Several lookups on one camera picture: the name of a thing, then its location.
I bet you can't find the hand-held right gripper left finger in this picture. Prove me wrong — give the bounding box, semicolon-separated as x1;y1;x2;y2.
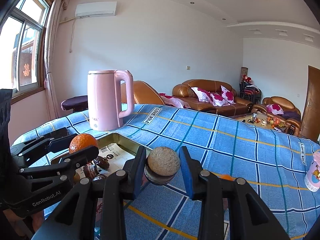
31;145;147;240

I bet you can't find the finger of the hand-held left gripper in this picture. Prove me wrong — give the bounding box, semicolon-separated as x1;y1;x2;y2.
18;145;99;188
10;135;74;159

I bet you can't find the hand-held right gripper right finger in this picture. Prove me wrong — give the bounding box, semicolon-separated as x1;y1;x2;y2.
178;146;283;240

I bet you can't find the bumpy-skinned orange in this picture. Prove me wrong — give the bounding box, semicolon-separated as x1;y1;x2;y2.
69;134;99;155

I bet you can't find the large dark brown fruit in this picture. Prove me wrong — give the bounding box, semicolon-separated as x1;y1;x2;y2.
94;156;110;171

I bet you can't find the pink metal tin box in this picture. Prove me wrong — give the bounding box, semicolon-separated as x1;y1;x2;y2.
49;133;152;188

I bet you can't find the white printed paper sheet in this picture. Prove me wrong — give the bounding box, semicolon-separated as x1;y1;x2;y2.
75;143;137;180

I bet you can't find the blue plaid tablecloth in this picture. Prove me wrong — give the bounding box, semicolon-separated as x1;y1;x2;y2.
11;104;320;240

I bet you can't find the purple cushioned stool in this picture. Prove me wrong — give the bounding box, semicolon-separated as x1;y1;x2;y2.
61;95;88;113

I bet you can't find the pink electric kettle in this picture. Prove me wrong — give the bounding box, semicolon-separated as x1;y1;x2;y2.
87;69;135;132

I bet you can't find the pink floral blanket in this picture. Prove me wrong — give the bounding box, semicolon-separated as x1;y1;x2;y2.
159;93;191;109

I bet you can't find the wooden coffee table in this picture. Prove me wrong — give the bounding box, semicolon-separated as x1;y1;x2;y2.
230;112;288;131

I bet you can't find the white pillow with red flowers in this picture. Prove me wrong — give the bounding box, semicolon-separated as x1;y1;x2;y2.
210;93;230;107
266;104;284;115
220;85;235;103
191;87;213;103

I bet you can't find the brown leather recliner chair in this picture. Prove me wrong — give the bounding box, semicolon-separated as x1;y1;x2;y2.
121;80;165;105

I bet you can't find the wooden framed window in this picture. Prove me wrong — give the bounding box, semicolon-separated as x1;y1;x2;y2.
0;0;52;97

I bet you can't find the pale pink curtain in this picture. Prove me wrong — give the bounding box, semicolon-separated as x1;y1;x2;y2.
44;0;70;119

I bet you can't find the brown leather sofa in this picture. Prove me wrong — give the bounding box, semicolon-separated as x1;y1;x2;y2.
172;79;253;117

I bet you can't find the pile of small colourful items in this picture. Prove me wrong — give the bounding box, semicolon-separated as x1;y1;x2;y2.
251;114;287;130

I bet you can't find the stack of dark chairs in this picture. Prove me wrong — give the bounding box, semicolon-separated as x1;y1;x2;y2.
239;81;262;104

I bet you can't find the brown leather armchair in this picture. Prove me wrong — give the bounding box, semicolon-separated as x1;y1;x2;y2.
252;96;302;135

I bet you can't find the purple seat cushion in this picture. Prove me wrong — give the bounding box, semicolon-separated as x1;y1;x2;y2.
282;110;301;122

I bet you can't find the pink cartoon-print lidded bucket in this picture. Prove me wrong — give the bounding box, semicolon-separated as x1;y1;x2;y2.
304;150;320;192

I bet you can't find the brown wooden door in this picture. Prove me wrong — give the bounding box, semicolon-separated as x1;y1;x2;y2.
300;65;320;142

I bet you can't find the white air conditioner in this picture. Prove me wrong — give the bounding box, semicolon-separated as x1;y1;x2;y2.
75;1;117;19

